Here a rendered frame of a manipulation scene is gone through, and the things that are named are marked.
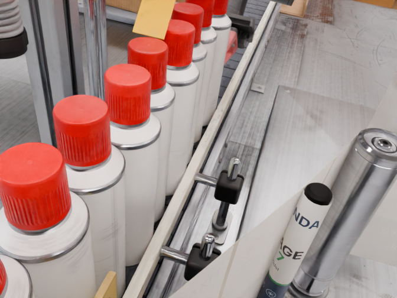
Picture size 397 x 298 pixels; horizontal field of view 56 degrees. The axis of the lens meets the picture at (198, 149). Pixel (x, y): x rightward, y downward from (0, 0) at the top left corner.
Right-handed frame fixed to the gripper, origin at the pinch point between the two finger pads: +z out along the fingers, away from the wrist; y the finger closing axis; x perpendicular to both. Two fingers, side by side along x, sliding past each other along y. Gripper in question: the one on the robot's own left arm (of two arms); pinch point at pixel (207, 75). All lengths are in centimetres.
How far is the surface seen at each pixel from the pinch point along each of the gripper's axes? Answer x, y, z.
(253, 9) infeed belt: 44, -1, -32
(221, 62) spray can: -6.9, 2.6, -0.5
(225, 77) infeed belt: 12.7, 1.1, -3.7
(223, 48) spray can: -8.4, 2.6, -2.0
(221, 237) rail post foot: -8.1, 9.0, 21.9
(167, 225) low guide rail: -18.9, 3.8, 20.6
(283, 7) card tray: 63, 7, -44
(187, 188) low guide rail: -14.6, 4.1, 16.7
